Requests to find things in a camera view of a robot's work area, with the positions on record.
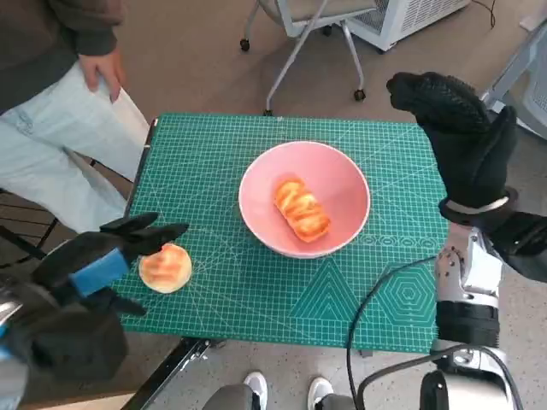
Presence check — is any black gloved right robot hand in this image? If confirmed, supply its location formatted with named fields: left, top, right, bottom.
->
left=385, top=71, right=518, bottom=214

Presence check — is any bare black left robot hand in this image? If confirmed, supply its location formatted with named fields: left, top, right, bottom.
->
left=32, top=212, right=190, bottom=317

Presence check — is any person's hand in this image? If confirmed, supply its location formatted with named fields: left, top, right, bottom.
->
left=79, top=46, right=126, bottom=103

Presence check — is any round toy bread bun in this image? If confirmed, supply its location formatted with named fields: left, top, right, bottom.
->
left=138, top=243, right=193, bottom=295

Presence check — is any pink bowl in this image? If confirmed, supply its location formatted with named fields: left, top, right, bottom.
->
left=238, top=142, right=371, bottom=260

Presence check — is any long braided toy bread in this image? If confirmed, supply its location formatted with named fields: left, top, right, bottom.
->
left=273, top=178, right=332, bottom=244

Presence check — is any black metal rack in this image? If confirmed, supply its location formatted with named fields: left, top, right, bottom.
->
left=0, top=157, right=136, bottom=270

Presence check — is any white mesh chair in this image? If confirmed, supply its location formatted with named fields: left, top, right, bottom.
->
left=480, top=20, right=547, bottom=142

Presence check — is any person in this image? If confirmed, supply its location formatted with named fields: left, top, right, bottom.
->
left=0, top=0, right=150, bottom=234
left=200, top=371, right=356, bottom=410

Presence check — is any white grilled appliance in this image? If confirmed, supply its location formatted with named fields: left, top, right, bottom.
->
left=350, top=0, right=471, bottom=52

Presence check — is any tan wooden board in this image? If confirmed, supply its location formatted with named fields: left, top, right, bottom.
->
left=19, top=390, right=138, bottom=410

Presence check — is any green cutting mat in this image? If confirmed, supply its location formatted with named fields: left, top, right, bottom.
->
left=115, top=112, right=450, bottom=354

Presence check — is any grey wheeled office chair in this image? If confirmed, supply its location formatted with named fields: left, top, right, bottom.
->
left=238, top=0, right=384, bottom=116

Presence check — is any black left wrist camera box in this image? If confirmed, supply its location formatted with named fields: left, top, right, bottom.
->
left=8, top=298, right=129, bottom=385

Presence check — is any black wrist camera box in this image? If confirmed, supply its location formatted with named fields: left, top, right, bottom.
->
left=8, top=298, right=129, bottom=385
left=482, top=211, right=547, bottom=283

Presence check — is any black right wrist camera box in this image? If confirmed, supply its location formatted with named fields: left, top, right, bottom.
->
left=482, top=211, right=547, bottom=283

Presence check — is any black metal table rail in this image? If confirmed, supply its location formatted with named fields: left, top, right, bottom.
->
left=123, top=337, right=226, bottom=410

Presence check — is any thin black cable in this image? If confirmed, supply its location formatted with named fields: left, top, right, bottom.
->
left=344, top=255, right=437, bottom=410

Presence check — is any thick black cable loop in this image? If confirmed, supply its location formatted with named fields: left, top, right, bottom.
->
left=356, top=345, right=522, bottom=410

